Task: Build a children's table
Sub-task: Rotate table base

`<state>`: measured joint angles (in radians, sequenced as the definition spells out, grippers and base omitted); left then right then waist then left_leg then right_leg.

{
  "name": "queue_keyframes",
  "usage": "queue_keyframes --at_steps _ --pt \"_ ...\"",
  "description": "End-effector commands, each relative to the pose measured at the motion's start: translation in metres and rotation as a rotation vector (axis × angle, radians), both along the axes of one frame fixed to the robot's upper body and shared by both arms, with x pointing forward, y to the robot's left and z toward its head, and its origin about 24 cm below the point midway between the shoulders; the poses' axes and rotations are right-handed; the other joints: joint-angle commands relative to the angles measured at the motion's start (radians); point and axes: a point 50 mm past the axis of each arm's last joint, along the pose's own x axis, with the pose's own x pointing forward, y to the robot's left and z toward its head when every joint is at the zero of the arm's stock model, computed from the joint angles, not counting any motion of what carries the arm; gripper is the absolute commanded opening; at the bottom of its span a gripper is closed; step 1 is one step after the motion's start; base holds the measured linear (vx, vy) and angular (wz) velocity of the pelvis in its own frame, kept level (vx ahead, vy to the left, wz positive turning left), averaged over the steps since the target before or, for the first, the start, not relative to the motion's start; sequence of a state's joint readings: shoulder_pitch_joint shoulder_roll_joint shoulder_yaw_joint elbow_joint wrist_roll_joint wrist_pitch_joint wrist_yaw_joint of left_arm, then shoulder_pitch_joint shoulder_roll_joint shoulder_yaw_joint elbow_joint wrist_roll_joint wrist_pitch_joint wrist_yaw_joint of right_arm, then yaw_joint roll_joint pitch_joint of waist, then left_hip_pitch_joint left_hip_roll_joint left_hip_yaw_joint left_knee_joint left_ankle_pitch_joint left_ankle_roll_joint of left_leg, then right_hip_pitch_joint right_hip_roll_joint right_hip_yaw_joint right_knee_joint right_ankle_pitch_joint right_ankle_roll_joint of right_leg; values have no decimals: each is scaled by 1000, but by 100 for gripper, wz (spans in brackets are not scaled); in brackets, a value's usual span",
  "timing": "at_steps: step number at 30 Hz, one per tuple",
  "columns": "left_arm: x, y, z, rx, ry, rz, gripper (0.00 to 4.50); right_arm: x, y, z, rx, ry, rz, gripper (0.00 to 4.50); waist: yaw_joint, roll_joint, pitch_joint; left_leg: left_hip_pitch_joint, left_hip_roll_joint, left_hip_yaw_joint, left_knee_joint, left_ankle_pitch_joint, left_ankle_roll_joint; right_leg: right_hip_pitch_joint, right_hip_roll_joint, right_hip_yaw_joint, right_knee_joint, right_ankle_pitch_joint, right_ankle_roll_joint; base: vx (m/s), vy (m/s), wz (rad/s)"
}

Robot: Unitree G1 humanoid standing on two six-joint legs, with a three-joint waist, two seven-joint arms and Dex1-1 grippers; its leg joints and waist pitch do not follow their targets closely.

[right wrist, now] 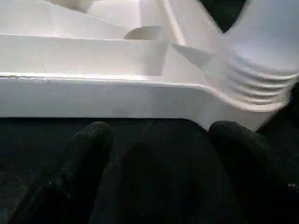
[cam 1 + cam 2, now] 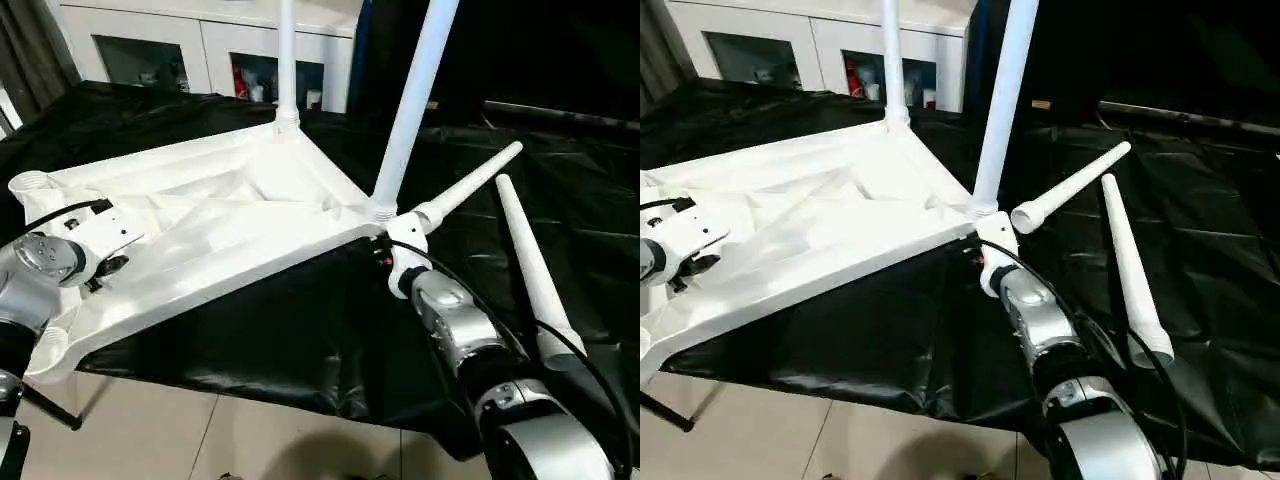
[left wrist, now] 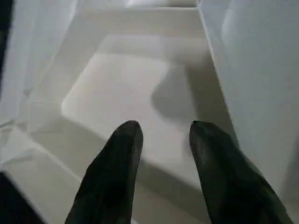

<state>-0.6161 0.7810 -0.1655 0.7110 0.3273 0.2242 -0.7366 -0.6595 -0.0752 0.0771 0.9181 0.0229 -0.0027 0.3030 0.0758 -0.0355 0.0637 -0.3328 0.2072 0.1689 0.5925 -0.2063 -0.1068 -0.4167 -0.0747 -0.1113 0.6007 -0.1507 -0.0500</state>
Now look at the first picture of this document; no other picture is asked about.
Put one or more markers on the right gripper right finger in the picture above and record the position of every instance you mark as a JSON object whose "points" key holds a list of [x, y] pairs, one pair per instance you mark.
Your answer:
{"points": [[257, 177]]}

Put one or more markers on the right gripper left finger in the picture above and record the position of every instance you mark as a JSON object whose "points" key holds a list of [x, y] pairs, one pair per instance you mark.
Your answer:
{"points": [[65, 182]]}

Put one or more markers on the black work mat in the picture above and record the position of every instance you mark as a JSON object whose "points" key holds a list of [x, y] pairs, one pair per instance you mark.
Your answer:
{"points": [[154, 168]]}

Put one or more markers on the white plastic table top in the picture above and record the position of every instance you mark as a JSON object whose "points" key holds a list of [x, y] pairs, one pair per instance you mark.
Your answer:
{"points": [[93, 70]]}

